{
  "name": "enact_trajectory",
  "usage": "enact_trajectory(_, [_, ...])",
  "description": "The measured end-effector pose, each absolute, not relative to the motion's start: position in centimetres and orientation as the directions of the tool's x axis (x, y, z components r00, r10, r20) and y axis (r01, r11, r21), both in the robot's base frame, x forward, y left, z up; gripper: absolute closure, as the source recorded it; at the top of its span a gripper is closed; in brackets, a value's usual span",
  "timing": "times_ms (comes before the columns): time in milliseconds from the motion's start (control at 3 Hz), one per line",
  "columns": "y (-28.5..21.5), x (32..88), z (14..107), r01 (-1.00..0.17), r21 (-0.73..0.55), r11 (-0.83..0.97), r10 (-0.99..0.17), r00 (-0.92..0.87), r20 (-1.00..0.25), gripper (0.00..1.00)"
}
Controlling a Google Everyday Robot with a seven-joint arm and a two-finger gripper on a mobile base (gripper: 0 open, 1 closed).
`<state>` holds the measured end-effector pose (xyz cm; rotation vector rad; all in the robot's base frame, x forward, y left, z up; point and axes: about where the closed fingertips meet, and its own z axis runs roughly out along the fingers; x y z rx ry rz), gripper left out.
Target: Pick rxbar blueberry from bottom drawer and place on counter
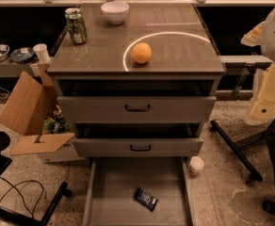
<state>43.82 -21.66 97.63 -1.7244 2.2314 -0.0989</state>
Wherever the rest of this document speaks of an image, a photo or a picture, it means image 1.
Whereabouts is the top grey drawer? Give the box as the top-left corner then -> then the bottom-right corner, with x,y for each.
58,80 -> 216,123

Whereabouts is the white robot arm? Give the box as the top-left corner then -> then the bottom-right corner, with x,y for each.
241,8 -> 275,121

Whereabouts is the dark blue snack bar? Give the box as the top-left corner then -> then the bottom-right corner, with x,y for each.
134,188 -> 158,212

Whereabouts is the black cable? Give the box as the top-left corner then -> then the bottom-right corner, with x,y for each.
0,176 -> 46,226

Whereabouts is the green soda can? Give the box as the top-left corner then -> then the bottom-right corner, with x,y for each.
65,8 -> 87,44

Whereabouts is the white paper cup on shelf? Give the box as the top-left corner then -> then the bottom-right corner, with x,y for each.
33,43 -> 50,64

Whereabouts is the orange fruit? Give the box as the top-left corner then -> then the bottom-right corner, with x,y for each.
131,42 -> 153,64

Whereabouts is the grey drawer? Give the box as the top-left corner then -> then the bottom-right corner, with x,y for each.
73,123 -> 203,157
58,80 -> 216,123
82,157 -> 194,226

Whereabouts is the grey drawer cabinet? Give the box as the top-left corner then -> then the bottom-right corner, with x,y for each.
48,3 -> 225,157

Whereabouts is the blue patterned bowl right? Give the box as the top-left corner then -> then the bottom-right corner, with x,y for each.
10,47 -> 35,64

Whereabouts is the bottom grey drawer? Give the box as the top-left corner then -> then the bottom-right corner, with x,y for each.
82,157 -> 194,226

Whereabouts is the black cart frame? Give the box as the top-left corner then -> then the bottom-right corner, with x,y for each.
0,181 -> 73,226

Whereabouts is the white paper cup on floor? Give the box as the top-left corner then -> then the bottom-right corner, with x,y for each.
189,156 -> 204,175

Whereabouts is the middle grey drawer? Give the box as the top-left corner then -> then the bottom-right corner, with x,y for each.
73,123 -> 203,157

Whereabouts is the open cardboard box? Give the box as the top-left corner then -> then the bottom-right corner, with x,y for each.
0,72 -> 83,163

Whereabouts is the white bowl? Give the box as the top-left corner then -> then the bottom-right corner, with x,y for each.
101,1 -> 130,24

